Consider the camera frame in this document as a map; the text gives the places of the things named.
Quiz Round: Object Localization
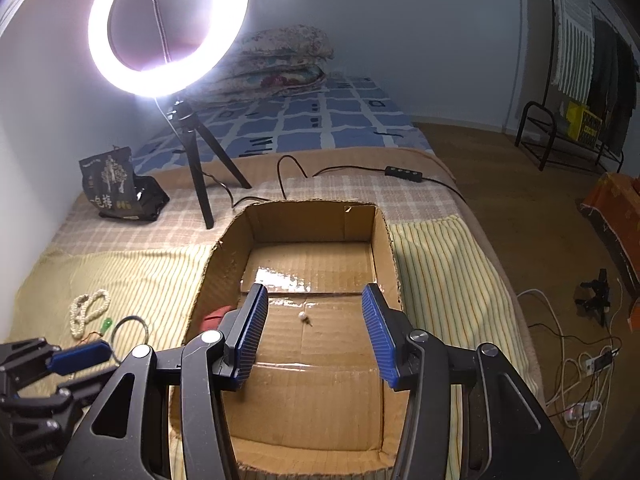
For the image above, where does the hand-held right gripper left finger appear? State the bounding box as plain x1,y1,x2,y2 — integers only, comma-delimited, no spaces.
52,282,271,480

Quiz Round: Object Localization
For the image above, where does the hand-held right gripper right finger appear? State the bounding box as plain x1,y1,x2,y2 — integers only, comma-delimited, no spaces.
361,282,583,480

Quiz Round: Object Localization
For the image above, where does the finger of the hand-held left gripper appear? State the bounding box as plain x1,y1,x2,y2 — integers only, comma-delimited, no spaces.
0,377,108,457
0,338,112,397

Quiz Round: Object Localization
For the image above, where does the white pearl necklace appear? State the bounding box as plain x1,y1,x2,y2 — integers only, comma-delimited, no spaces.
69,290,112,340

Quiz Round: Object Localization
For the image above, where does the cardboard box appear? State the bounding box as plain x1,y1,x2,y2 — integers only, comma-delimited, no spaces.
167,200,406,472

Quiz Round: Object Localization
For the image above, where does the yellow striped mat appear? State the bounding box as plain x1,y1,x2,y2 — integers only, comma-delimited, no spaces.
10,215,538,480

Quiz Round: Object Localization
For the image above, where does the tan plaid blanket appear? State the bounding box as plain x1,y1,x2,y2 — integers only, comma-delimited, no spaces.
50,147,468,261

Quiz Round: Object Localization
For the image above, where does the black snack bag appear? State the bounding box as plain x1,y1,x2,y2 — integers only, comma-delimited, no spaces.
78,146,171,222

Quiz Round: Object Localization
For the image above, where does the black tripod stand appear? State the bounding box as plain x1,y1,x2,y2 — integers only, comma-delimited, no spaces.
165,97,253,231

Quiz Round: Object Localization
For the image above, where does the blue checked bedsheet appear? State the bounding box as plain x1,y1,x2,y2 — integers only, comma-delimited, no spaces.
131,72,436,173

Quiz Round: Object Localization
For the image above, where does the white power strip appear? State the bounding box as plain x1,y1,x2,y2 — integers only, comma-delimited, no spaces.
580,350,616,373
562,400,601,421

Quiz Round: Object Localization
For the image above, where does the small black floor tripod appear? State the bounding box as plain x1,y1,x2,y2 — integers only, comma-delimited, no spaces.
575,267,613,328

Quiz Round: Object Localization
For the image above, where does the orange cloth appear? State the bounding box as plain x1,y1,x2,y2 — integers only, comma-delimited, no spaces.
577,172,640,311

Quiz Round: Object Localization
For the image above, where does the folded floral quilt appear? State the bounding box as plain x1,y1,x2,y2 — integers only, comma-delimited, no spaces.
235,25,335,68

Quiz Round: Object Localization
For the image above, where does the yellow box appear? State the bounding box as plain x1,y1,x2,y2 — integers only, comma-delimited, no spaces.
565,101,603,148

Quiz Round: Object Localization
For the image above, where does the striped hanging towel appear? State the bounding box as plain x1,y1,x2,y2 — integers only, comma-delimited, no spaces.
552,0,598,103

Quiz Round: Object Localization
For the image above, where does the black clothes rack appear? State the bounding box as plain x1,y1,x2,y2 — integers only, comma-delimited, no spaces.
515,0,626,176

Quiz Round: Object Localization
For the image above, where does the dark hanging garment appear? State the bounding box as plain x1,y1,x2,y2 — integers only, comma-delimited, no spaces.
587,15,638,153

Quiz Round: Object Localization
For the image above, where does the red watch strap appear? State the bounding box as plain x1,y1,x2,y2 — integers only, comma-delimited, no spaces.
202,305,238,331

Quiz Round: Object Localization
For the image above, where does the tangle of floor cables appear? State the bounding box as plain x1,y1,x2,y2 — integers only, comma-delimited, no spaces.
517,287,626,466

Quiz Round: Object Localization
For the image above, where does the black cable with controller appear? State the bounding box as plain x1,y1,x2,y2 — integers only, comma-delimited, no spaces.
205,154,468,211

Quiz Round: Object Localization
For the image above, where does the round ring light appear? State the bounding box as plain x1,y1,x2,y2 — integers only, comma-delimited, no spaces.
87,0,251,100

